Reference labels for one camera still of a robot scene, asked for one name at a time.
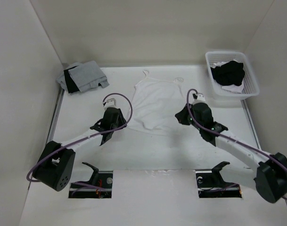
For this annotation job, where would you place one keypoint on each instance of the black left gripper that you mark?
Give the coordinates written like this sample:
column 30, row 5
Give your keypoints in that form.
column 122, row 121

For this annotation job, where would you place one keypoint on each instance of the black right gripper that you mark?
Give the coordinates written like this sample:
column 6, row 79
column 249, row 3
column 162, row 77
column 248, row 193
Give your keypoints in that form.
column 181, row 115

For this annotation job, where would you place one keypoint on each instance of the white tank top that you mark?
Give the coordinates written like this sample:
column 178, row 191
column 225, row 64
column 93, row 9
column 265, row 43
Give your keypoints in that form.
column 155, row 103

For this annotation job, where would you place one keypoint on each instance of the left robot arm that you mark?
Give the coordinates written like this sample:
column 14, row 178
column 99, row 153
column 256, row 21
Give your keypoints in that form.
column 55, row 165

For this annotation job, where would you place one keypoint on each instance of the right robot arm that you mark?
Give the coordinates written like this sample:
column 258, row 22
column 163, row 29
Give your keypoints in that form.
column 268, row 176

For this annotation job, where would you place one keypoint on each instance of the folded grey tank top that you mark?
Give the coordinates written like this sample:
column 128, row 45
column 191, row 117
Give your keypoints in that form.
column 88, row 76

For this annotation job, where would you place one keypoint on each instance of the folded black tank top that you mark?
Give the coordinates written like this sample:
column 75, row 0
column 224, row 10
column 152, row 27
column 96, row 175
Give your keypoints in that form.
column 70, row 84

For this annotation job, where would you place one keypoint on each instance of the light grey bottom tank top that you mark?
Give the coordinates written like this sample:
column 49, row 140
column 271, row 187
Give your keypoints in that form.
column 61, row 78

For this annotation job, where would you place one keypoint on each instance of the white garment in basket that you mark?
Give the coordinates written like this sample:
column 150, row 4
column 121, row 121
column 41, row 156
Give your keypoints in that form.
column 231, row 88

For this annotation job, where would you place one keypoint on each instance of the white plastic laundry basket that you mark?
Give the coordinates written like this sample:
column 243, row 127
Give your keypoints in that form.
column 251, row 87

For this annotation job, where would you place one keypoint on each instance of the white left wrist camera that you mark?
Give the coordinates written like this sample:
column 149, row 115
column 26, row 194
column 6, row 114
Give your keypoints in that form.
column 109, row 103

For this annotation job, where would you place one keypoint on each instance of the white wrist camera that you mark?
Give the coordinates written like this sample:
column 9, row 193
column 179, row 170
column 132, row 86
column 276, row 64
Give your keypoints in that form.
column 109, row 103
column 198, row 98

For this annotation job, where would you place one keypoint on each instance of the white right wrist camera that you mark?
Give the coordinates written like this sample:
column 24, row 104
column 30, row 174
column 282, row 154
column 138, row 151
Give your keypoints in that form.
column 198, row 98

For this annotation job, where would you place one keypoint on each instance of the left metal table rail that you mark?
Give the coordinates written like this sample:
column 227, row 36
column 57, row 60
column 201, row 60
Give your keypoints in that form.
column 55, row 116

